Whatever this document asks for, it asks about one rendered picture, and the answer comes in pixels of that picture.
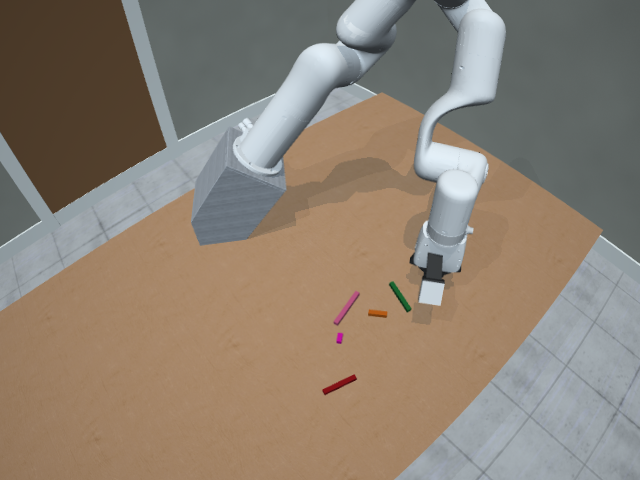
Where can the dark red rod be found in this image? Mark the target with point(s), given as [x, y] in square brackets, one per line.
[339, 384]

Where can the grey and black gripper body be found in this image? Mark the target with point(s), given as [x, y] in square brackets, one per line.
[452, 257]

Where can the pink rod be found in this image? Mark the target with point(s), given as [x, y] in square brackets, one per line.
[346, 308]

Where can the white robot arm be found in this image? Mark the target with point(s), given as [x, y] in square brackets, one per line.
[365, 28]

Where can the green rod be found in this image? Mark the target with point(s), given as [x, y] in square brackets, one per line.
[400, 296]

